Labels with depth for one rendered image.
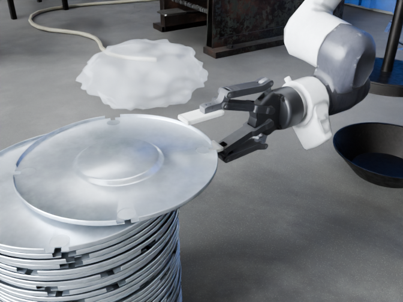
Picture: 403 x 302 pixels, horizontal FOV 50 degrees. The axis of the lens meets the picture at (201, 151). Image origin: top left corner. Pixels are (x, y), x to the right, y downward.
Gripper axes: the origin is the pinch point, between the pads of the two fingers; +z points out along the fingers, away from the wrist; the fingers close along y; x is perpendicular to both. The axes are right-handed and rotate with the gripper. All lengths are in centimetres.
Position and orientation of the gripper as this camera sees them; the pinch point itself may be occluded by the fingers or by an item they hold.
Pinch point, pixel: (199, 133)
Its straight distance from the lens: 69.6
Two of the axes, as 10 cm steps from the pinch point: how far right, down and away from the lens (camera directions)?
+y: 0.0, -8.6, -5.1
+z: -8.3, 2.8, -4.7
